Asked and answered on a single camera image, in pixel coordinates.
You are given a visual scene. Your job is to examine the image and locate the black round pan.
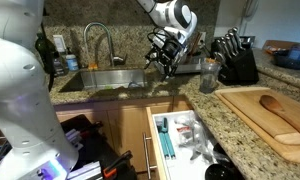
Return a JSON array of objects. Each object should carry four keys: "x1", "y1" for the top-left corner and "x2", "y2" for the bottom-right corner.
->
[{"x1": 204, "y1": 163, "x2": 236, "y2": 180}]

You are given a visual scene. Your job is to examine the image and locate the clear glass jar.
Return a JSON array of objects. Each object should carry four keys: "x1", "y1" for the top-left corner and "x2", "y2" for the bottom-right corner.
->
[{"x1": 198, "y1": 59, "x2": 222, "y2": 95}]

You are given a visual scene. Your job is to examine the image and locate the stainless steel tap spout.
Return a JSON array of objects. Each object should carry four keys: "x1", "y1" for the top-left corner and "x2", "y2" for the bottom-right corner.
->
[{"x1": 83, "y1": 22, "x2": 117, "y2": 68}]

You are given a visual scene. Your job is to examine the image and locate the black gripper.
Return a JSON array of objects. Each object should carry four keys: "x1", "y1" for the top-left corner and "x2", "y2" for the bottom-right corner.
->
[{"x1": 157, "y1": 36, "x2": 188, "y2": 83}]

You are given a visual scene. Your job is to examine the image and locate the white wall outlet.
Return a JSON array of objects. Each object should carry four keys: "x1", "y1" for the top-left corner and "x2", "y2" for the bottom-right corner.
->
[{"x1": 52, "y1": 34, "x2": 67, "y2": 54}]

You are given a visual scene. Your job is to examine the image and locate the orange sponge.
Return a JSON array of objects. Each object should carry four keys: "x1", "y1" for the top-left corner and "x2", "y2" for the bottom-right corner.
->
[{"x1": 87, "y1": 62, "x2": 100, "y2": 71}]

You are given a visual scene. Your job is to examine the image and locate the stainless steel sink basin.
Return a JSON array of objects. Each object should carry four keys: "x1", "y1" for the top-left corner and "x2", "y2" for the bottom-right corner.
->
[{"x1": 57, "y1": 67, "x2": 148, "y2": 94}]

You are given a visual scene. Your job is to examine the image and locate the black hanging cable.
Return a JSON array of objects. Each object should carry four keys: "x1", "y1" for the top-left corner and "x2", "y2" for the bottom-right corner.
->
[{"x1": 39, "y1": 23, "x2": 57, "y2": 93}]

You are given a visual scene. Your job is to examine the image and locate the blue bowl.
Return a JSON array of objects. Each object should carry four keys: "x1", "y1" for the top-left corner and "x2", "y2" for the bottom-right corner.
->
[{"x1": 272, "y1": 42, "x2": 300, "y2": 71}]

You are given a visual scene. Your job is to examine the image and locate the steel cutlery bunch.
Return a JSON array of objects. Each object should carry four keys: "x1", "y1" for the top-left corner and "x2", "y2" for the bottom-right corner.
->
[{"x1": 184, "y1": 31, "x2": 204, "y2": 65}]

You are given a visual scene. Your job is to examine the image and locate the dark green glass bottle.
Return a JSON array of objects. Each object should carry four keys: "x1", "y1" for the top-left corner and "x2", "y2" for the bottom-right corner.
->
[{"x1": 35, "y1": 32, "x2": 57, "y2": 75}]

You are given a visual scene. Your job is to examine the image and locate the clear soap bottle blue label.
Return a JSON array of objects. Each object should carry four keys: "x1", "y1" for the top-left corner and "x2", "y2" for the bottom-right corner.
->
[{"x1": 64, "y1": 47, "x2": 80, "y2": 72}]

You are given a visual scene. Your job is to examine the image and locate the black knife block with knives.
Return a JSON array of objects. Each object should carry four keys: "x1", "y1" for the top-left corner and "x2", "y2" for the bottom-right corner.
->
[{"x1": 211, "y1": 27, "x2": 260, "y2": 86}]

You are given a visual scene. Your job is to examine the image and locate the teal handled utensils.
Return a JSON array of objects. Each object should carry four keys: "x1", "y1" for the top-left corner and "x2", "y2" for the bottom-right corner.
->
[{"x1": 155, "y1": 116, "x2": 177, "y2": 160}]

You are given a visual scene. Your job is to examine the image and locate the grey dish rack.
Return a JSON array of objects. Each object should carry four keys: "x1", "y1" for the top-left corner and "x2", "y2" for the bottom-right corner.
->
[{"x1": 153, "y1": 54, "x2": 208, "y2": 76}]

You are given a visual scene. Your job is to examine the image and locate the wooden spoon with long handle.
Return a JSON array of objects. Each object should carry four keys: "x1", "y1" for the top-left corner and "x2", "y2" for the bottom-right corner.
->
[{"x1": 258, "y1": 94, "x2": 300, "y2": 142}]

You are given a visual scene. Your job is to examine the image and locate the small wooden cutting board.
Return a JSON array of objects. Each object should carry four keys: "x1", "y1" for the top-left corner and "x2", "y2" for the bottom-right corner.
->
[{"x1": 221, "y1": 88, "x2": 300, "y2": 146}]

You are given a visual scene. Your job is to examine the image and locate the wooden cabinet doors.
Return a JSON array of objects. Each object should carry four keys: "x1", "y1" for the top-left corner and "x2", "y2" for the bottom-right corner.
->
[{"x1": 54, "y1": 96, "x2": 191, "y2": 175}]

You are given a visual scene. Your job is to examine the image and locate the steel tap lever handle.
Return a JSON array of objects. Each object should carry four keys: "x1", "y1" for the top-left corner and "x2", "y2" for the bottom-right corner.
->
[{"x1": 112, "y1": 55, "x2": 128, "y2": 67}]

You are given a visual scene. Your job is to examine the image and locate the large wooden cutting board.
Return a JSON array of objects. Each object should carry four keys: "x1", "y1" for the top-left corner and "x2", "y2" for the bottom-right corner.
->
[{"x1": 214, "y1": 86, "x2": 300, "y2": 165}]

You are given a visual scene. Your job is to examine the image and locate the black robot cart with clamps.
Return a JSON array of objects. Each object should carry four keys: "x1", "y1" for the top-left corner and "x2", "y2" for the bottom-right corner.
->
[{"x1": 0, "y1": 114, "x2": 138, "y2": 180}]

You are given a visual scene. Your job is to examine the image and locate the steel drawer handle bar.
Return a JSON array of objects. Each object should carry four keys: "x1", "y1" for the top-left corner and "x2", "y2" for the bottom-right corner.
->
[{"x1": 142, "y1": 130, "x2": 158, "y2": 180}]

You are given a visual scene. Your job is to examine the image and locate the clear plastic bag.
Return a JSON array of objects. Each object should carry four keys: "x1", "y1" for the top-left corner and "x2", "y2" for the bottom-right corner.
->
[{"x1": 174, "y1": 114, "x2": 218, "y2": 163}]

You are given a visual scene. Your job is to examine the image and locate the black measuring cup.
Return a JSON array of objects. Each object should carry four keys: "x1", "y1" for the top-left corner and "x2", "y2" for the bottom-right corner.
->
[{"x1": 211, "y1": 142, "x2": 232, "y2": 162}]

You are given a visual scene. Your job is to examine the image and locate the small dark bottle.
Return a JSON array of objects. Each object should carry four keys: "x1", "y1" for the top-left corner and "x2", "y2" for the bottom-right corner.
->
[{"x1": 52, "y1": 52, "x2": 70, "y2": 77}]

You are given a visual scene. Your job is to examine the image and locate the orange brown tray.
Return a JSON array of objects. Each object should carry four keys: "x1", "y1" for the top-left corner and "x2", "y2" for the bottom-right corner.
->
[{"x1": 262, "y1": 39, "x2": 291, "y2": 56}]

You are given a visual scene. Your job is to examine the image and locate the wooden kitchen drawer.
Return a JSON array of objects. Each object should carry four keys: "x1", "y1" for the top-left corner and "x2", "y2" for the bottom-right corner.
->
[{"x1": 145, "y1": 106, "x2": 245, "y2": 180}]

